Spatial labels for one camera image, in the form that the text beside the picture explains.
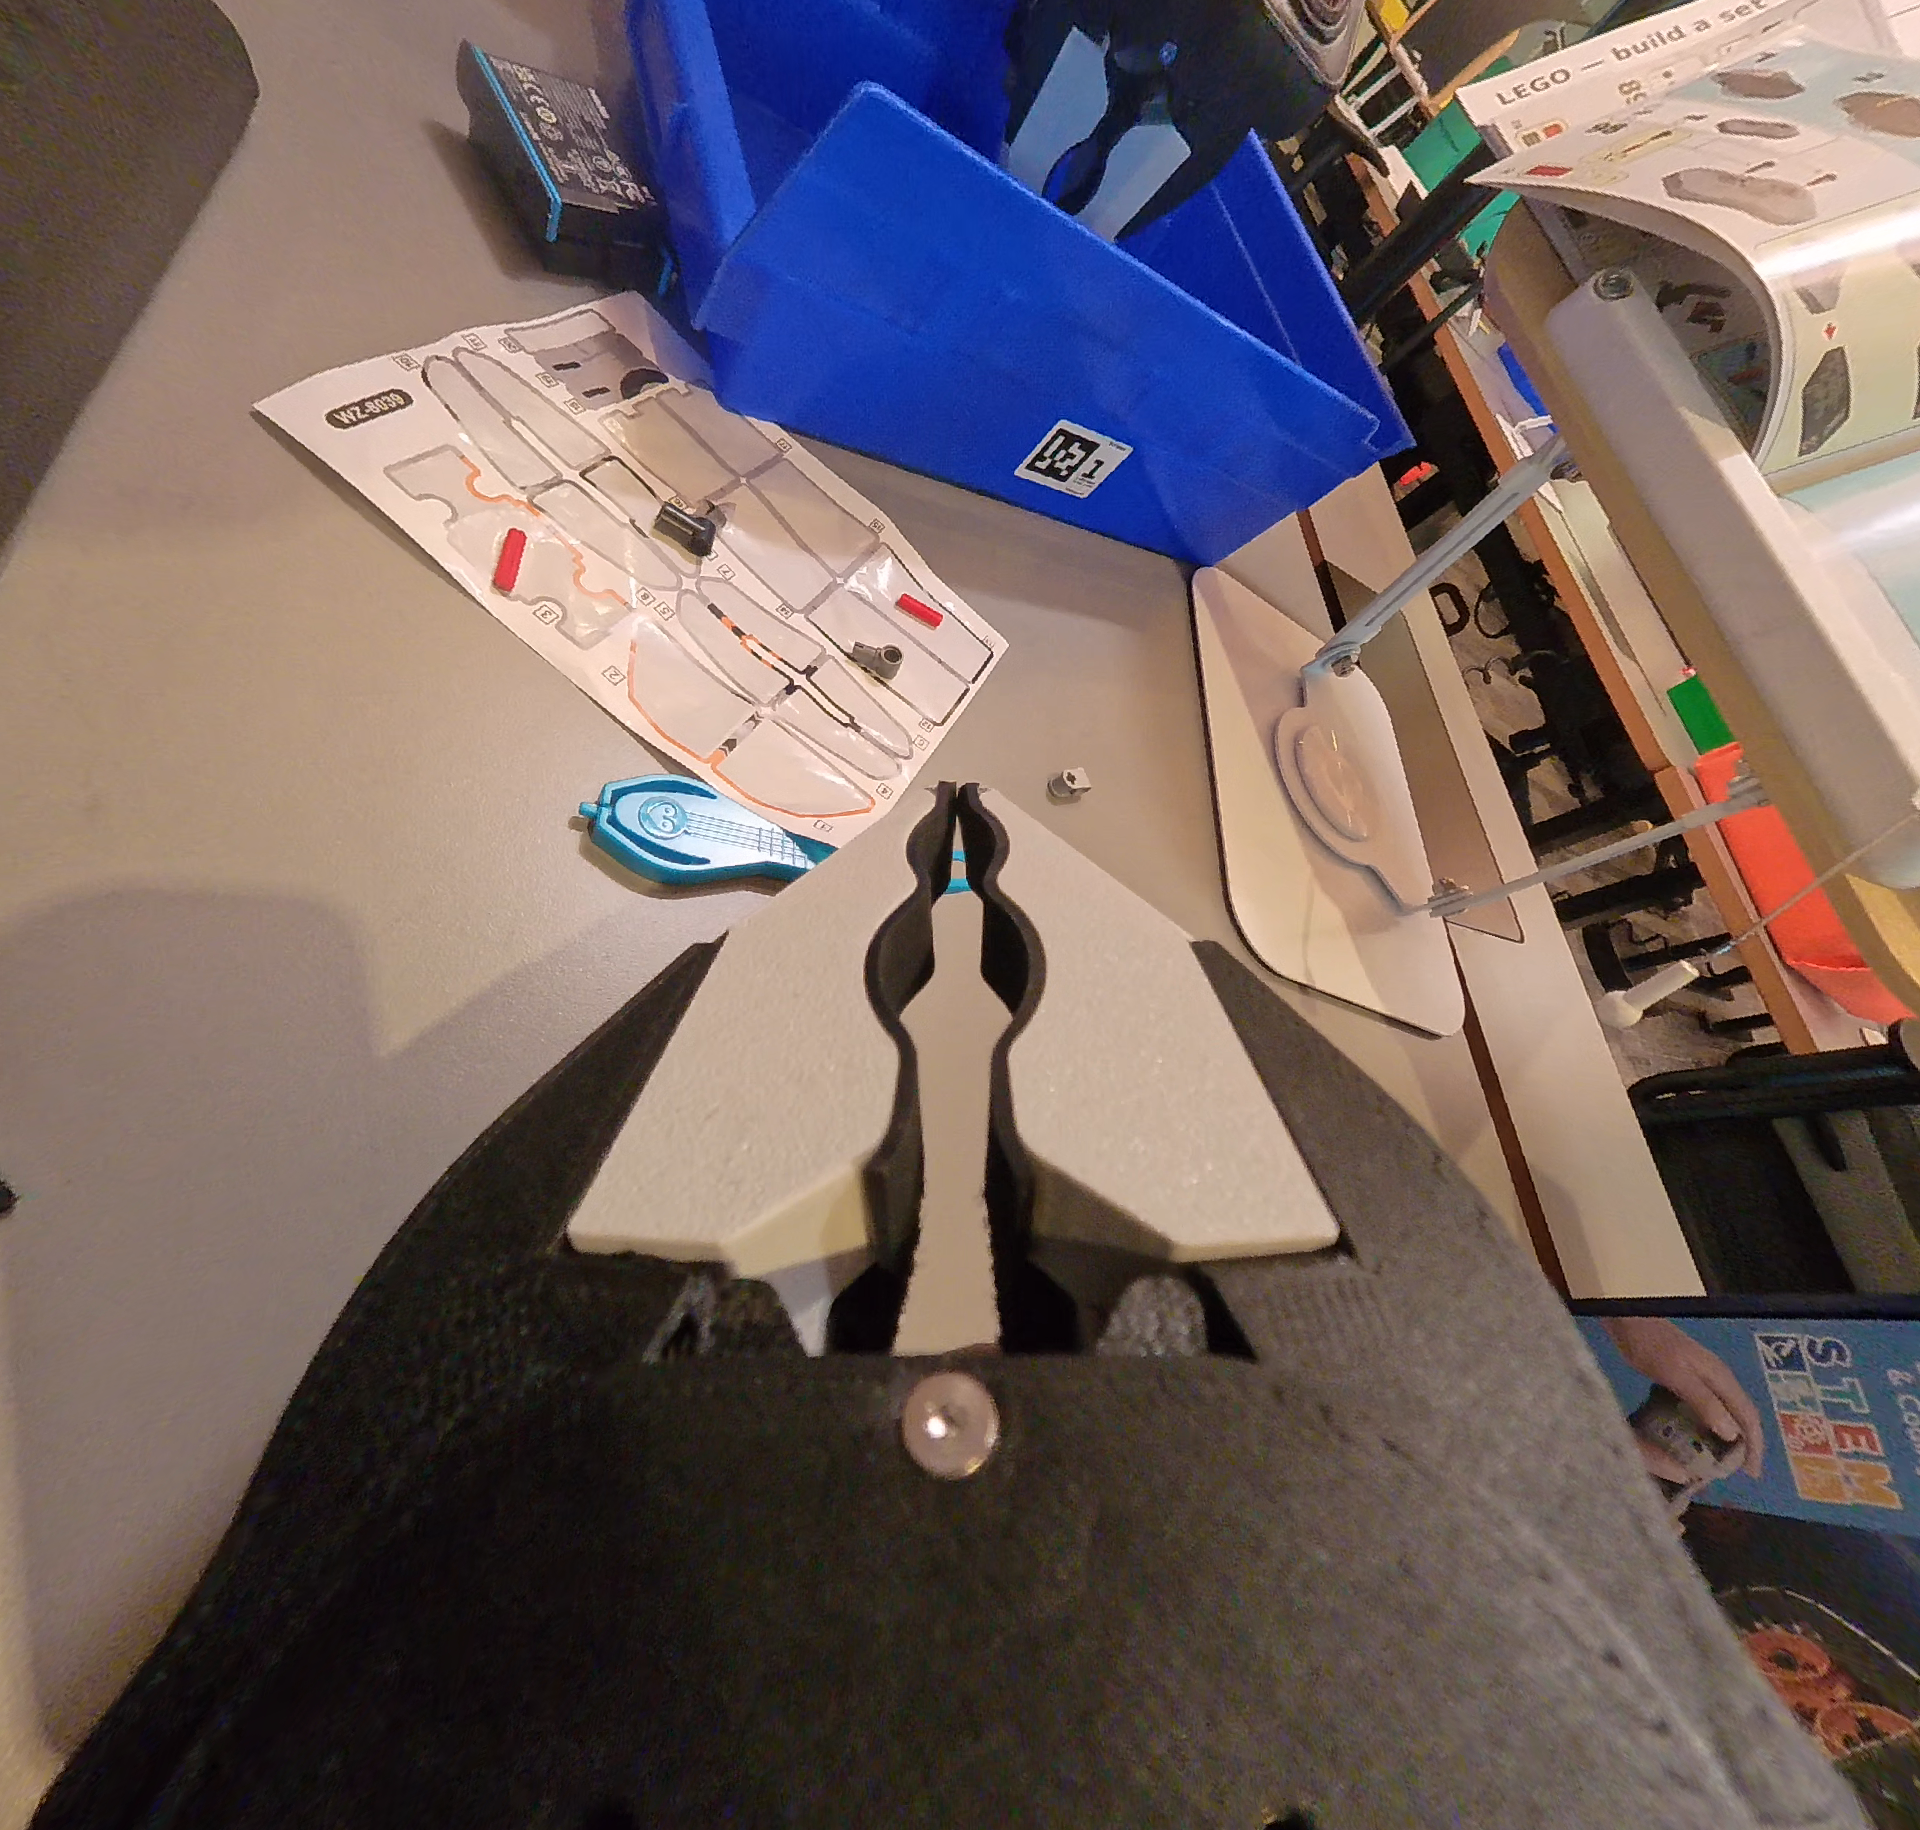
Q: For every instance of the black battery pack blue-edged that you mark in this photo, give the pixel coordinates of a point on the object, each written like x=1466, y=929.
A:
x=556, y=136

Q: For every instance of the small white peg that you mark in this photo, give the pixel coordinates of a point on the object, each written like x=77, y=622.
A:
x=1617, y=1010

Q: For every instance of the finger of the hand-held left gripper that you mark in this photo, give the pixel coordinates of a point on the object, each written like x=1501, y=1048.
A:
x=1143, y=172
x=1058, y=97

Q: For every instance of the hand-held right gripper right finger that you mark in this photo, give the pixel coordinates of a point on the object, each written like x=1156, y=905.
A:
x=1172, y=1111

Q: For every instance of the grey connector pin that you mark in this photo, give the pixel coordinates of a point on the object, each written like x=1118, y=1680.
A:
x=878, y=657

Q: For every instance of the black dimpled pad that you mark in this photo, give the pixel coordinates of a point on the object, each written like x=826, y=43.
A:
x=91, y=136

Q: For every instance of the white document stand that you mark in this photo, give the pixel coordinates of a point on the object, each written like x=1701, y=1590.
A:
x=1262, y=871

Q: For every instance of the orange bin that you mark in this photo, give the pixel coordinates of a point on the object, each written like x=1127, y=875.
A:
x=1792, y=885

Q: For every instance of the black plastic pin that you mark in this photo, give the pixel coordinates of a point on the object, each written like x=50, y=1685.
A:
x=687, y=520

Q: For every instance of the blue toy box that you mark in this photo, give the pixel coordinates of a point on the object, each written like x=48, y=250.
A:
x=1802, y=1410

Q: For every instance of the blue brick separator tool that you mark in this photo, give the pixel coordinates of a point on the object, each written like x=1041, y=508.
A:
x=676, y=828

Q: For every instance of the green block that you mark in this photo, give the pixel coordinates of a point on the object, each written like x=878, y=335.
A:
x=1703, y=721

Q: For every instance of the blue plastic bin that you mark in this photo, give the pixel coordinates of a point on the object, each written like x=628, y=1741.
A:
x=902, y=286

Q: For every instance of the paper instruction sheet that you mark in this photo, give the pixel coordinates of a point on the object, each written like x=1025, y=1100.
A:
x=1727, y=106

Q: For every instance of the green plastic tote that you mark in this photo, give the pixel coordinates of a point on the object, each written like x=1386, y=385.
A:
x=1452, y=142

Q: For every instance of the small blue bin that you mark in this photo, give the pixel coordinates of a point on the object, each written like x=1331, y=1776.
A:
x=1505, y=367

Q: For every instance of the clear sticker sheet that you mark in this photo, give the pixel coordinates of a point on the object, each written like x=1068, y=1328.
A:
x=841, y=570

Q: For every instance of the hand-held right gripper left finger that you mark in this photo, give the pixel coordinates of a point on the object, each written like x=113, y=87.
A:
x=736, y=1111

